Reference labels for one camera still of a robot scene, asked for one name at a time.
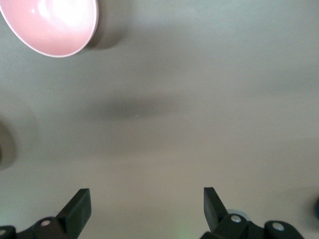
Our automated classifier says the brown table cover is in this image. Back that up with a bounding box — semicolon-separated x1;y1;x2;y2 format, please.
0;0;319;239

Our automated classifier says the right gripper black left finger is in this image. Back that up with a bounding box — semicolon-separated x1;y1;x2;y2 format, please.
0;188;92;239

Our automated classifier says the pink bowl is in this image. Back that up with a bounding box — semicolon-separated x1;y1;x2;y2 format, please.
0;0;98;58

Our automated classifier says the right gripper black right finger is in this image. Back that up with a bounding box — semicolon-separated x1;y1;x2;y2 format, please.
201;187;304;239

